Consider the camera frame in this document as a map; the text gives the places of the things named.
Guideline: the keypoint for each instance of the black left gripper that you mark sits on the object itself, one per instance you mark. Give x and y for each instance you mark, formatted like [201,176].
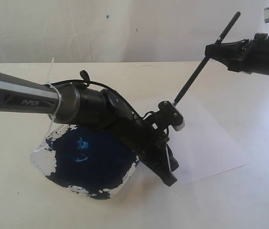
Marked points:
[149,145]

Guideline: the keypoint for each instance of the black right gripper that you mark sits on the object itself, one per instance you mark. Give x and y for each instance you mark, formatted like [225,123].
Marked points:
[255,58]

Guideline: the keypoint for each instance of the white paper sheet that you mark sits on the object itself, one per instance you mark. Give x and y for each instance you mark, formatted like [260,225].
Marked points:
[202,148]

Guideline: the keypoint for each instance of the black paintbrush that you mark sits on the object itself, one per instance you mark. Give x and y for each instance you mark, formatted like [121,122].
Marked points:
[205,60]

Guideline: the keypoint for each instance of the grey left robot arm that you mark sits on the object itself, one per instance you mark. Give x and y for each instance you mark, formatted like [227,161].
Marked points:
[72,102]

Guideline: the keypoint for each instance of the white square paint plate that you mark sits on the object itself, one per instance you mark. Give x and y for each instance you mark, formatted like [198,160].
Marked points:
[90,163]

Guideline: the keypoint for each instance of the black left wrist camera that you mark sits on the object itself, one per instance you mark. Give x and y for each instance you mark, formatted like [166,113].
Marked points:
[168,115]

